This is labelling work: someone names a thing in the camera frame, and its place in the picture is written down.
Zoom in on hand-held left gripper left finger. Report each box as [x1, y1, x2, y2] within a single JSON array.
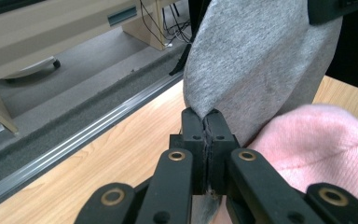
[[169, 106, 208, 196]]

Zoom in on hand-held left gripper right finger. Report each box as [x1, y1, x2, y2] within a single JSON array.
[[205, 108, 241, 195]]

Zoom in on grey beanie hat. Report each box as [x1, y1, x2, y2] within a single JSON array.
[[182, 0, 344, 224]]

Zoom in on pink knit hat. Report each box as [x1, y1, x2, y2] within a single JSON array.
[[213, 104, 358, 224]]

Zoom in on white chair base with caster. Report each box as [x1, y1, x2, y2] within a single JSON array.
[[2, 55, 62, 82]]

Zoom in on beige desk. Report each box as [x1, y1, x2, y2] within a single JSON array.
[[0, 0, 181, 134]]

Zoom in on black strap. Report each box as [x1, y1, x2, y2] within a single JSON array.
[[168, 43, 193, 77]]

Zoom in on black cables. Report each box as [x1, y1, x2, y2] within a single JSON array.
[[139, 0, 194, 48]]

